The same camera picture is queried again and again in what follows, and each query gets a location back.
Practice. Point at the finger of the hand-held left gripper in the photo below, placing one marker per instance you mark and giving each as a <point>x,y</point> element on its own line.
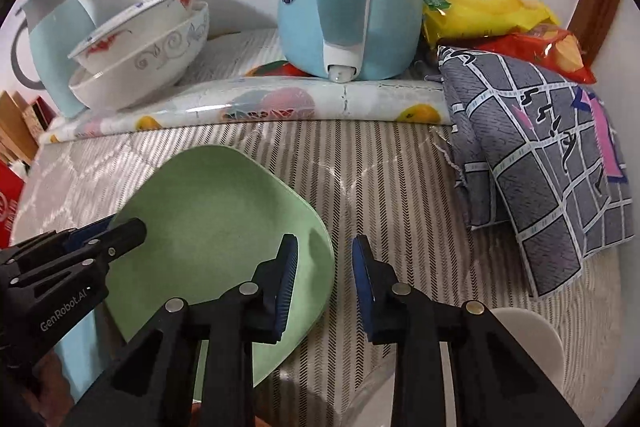
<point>127,232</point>
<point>92,229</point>

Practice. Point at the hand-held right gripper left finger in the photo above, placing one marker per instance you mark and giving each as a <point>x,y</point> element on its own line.
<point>289,277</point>

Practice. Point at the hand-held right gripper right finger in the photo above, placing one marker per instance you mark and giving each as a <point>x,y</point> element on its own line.
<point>361,277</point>

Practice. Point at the green square plate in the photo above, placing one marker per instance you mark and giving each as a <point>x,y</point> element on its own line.
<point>210,227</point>

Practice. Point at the plain white bowl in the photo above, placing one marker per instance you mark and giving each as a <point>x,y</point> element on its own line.
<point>530,342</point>

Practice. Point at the red box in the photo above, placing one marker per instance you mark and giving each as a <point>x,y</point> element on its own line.
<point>7,207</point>

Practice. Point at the striped quilted blanket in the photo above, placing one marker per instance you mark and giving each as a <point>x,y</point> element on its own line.
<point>380,187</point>

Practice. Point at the brown wooden furniture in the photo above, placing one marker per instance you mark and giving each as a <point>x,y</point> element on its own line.
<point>25,122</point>

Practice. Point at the white bowl grey swirl pattern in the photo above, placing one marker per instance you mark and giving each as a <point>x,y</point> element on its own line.
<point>150,77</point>

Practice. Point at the fruit print oilcloth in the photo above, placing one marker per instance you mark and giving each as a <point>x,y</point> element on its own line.
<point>300,99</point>

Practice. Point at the light blue thermos jug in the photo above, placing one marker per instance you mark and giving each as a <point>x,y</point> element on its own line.
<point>50,47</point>

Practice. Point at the white bowl red blue pattern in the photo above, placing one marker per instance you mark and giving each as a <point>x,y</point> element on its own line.
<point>135,37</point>

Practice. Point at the grey checked cloth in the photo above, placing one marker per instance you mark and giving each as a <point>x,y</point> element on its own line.
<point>540,167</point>

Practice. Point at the yellow chip bag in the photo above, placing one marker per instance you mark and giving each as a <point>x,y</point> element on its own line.
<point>480,12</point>

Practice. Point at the red chip bag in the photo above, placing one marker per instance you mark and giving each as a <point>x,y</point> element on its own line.
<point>550,49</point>

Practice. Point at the brown wooden door frame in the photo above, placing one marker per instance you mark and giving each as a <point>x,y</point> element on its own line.
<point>595,7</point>

